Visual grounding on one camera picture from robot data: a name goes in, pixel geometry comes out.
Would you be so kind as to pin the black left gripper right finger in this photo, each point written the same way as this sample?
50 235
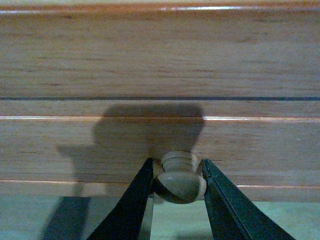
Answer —
233 216

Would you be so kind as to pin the wooden nightstand cabinet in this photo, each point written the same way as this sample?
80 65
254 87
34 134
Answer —
203 51

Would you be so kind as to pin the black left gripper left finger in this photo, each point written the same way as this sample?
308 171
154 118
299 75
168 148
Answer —
125 221

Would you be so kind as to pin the wooden drawer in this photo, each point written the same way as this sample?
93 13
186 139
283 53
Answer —
270 149

